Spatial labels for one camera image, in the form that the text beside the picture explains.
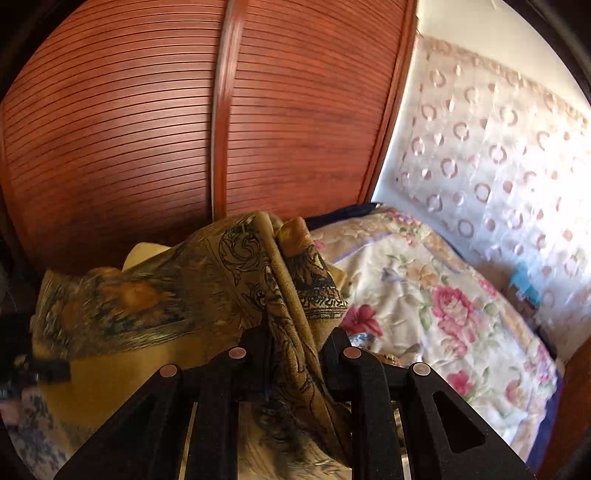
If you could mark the sheer circle patterned curtain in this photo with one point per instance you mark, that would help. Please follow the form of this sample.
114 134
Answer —
498 161

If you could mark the low wooden cabinet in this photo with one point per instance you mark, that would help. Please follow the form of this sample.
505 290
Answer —
577 383

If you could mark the golden patterned garment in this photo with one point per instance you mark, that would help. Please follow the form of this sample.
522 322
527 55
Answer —
221 277

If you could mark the floral quilt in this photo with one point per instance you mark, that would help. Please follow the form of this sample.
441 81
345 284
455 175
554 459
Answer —
438 332

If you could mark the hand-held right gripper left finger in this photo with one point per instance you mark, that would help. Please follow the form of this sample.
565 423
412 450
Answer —
256 369

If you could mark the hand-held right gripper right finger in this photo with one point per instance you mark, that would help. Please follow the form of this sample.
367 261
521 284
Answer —
337 369

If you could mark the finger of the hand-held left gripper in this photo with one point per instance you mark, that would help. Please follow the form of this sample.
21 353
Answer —
51 370

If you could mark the blue tissue box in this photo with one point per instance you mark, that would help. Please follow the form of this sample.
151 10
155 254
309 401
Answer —
526 284

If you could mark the wooden slatted wardrobe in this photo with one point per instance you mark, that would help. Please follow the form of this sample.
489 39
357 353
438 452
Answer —
138 138

